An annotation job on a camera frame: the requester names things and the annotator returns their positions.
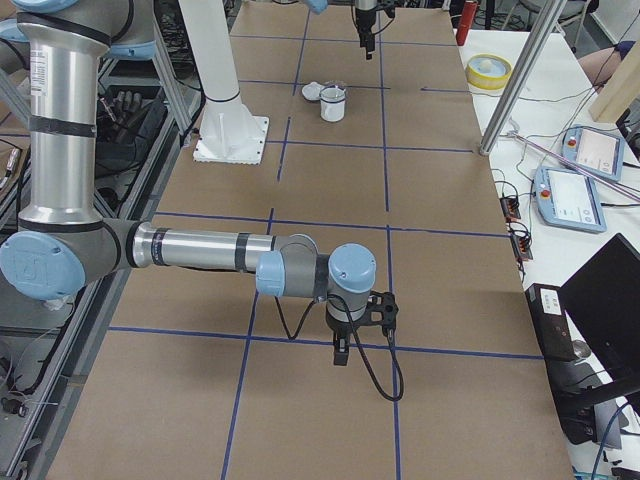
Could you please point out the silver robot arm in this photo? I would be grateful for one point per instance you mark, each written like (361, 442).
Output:
(63, 243)
(318, 7)

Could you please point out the aluminium side rail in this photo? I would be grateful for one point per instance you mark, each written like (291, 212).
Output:
(46, 356)

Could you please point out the near teach pendant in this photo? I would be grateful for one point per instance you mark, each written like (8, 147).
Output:
(567, 199)

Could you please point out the clear plastic funnel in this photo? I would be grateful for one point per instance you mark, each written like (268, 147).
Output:
(333, 92)

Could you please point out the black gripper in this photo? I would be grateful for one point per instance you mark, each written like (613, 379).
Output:
(364, 21)
(339, 329)

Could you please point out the aluminium frame post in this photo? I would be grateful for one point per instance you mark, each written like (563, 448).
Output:
(527, 59)

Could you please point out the yellow tape roll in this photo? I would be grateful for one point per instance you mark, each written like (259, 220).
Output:
(488, 72)

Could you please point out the black laptop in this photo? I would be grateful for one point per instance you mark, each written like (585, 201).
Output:
(602, 300)

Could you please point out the white enamel cup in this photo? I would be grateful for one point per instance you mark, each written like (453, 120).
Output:
(332, 111)

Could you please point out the orange black adapter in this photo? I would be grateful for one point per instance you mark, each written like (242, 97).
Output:
(510, 208)
(521, 248)

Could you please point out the red cylinder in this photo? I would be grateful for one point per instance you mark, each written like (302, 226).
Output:
(466, 20)

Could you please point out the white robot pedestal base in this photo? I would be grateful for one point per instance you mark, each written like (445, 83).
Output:
(228, 132)

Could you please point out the wooden beam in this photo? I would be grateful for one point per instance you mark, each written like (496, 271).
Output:
(620, 90)

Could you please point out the orange black adapter lower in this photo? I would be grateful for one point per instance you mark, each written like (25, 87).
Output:
(521, 248)

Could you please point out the teach pendant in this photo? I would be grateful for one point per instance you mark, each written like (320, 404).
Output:
(567, 199)
(597, 151)

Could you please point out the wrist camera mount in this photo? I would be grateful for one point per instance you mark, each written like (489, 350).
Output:
(381, 310)
(387, 6)

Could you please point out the orange black adapter upper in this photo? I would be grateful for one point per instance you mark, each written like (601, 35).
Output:
(510, 208)

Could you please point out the far teach pendant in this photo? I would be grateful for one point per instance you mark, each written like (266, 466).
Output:
(597, 151)

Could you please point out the black computer box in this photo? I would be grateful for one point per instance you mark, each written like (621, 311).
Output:
(584, 404)

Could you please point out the white cup lid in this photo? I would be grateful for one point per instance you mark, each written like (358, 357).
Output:
(312, 91)

